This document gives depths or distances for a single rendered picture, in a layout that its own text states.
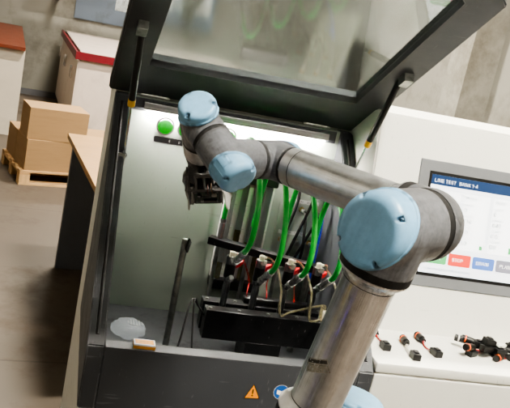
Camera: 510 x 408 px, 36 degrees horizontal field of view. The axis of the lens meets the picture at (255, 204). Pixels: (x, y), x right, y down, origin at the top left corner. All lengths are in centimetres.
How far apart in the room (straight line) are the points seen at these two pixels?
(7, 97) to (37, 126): 183
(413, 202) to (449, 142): 112
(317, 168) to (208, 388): 72
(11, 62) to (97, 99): 91
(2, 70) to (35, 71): 287
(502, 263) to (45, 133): 483
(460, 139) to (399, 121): 19
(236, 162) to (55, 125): 526
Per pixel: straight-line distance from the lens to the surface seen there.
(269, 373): 194
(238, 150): 142
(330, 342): 124
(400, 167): 221
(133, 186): 228
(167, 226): 232
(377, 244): 114
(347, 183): 137
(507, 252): 237
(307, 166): 144
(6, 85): 837
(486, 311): 236
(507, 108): 677
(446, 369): 209
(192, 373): 190
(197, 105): 146
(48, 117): 660
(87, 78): 839
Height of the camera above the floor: 175
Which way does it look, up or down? 14 degrees down
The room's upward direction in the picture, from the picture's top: 12 degrees clockwise
